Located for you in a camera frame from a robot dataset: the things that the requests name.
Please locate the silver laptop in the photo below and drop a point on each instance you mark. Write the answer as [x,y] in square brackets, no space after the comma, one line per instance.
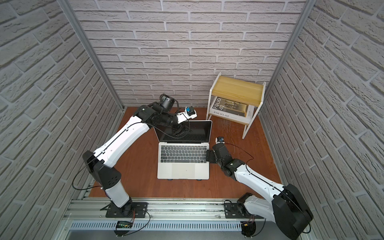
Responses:
[183,157]

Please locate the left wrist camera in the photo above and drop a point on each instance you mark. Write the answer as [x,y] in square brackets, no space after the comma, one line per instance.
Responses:
[188,113]

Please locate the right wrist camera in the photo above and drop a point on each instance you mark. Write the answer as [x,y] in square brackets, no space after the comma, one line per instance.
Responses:
[219,140]

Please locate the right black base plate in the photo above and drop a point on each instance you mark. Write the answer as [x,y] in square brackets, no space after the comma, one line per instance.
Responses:
[237,211]

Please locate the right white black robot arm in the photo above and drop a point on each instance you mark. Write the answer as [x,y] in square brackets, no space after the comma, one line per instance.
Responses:
[283,205]

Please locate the aluminium rail frame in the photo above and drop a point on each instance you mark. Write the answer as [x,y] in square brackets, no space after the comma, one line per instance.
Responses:
[161,215]

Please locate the right round black circuit board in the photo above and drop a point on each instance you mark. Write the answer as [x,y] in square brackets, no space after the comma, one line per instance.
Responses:
[248,229]

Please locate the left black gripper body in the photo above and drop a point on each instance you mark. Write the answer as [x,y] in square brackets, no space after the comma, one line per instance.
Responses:
[179,129]

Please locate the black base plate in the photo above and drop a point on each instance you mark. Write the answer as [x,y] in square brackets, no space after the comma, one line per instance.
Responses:
[237,211]
[129,210]

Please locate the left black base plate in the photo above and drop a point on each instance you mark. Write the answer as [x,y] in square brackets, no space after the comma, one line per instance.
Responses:
[129,210]

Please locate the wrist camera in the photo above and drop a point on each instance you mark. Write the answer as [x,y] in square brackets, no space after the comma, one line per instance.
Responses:
[188,113]
[219,140]

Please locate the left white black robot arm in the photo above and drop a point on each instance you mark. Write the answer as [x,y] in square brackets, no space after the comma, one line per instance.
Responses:
[101,163]

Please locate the white wooden side shelf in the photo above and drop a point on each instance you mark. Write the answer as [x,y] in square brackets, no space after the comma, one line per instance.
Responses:
[238,91]

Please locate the Folio 02 book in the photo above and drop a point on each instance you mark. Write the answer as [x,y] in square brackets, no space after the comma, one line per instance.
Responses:
[231,110]

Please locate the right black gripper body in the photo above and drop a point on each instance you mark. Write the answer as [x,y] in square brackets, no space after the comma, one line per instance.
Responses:
[212,156]

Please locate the left green circuit board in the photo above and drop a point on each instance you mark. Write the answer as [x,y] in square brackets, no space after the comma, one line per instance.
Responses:
[124,225]

